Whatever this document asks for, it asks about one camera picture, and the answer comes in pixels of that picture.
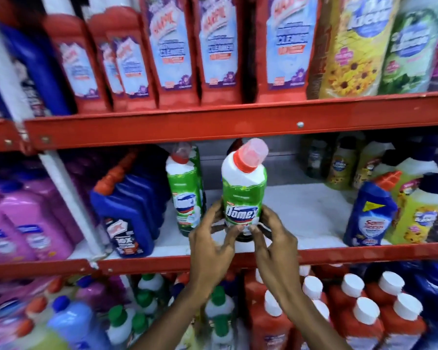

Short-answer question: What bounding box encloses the person's left hand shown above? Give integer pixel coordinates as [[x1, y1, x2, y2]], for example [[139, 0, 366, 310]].
[[188, 200, 245, 300]]

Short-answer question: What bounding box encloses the person's right hand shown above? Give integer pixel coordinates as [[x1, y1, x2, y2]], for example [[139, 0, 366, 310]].
[[249, 206, 303, 311]]

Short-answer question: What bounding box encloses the green white toilet cleaner bottle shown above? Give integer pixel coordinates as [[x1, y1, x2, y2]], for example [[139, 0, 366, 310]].
[[189, 145, 207, 215], [166, 143, 204, 237], [221, 138, 269, 243]]

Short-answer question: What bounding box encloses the person's right forearm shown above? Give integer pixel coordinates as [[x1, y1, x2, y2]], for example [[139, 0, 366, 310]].
[[277, 295, 351, 350]]

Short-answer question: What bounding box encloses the white shelf board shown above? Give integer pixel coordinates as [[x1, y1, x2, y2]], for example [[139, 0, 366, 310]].
[[69, 184, 393, 260]]

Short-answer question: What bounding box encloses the red lower shelf beam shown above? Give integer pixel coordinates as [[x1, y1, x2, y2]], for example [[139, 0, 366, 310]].
[[0, 242, 438, 281]]

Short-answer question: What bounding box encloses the dark cleaner bottle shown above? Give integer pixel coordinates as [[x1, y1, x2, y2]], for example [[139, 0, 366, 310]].
[[301, 136, 330, 180]]

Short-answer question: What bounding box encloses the row of dark blue bottles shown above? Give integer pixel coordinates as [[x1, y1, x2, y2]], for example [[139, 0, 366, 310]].
[[90, 151, 170, 258]]

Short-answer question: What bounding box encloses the group of white green-capped bottles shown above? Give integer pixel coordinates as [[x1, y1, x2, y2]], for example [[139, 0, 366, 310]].
[[105, 272, 241, 350]]

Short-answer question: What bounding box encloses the long red shelf beam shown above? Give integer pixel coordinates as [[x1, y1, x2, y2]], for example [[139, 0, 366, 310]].
[[24, 91, 438, 150]]

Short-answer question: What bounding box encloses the blue bottle with orange cap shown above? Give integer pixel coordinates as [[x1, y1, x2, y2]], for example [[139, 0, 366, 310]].
[[343, 171, 403, 247]]

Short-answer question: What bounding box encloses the group of red white-capped bottles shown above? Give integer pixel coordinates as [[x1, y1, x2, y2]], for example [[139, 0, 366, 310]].
[[244, 265, 428, 350]]

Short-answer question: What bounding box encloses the group of yellow floor cleaners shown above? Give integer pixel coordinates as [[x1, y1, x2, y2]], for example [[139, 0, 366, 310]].
[[325, 134, 438, 245]]

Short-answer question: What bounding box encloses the light blue cleaner bottle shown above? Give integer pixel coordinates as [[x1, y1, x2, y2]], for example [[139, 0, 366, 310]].
[[47, 296, 112, 350]]

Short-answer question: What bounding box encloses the row of red cleaner bottles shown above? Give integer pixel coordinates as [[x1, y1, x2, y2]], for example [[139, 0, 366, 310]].
[[42, 0, 322, 114]]

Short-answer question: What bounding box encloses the group of pink cleaner bottles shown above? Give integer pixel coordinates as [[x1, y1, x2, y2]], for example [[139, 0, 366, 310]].
[[0, 171, 84, 264]]

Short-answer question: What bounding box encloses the yellow floral floor cleaner bottle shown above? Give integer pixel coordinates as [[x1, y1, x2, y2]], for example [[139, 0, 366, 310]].
[[319, 0, 402, 99]]

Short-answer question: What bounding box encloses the group of mixed pastel bottles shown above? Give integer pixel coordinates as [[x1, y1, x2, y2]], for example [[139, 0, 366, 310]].
[[0, 275, 128, 350]]

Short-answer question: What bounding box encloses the green label floor cleaner bottle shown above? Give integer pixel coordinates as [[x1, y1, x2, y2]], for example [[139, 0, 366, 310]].
[[378, 0, 438, 95]]

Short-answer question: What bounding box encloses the short red shelf beam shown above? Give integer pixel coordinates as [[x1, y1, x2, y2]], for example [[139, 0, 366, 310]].
[[0, 119, 24, 153]]

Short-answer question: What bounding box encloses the white shelf upright post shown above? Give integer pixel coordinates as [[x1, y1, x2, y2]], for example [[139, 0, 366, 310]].
[[0, 3, 108, 260]]

